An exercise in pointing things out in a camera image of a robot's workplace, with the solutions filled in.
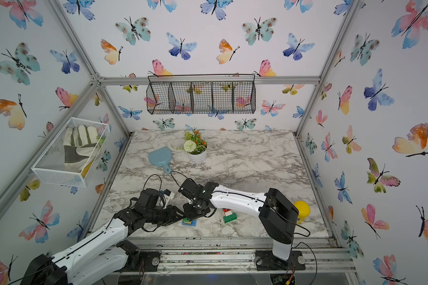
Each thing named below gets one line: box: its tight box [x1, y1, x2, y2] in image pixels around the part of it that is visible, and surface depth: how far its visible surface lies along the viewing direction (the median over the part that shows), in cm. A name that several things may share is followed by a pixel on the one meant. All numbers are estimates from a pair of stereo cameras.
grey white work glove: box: [63, 124, 100, 173], surface depth 75 cm
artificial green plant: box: [183, 129, 209, 155], surface depth 98 cm
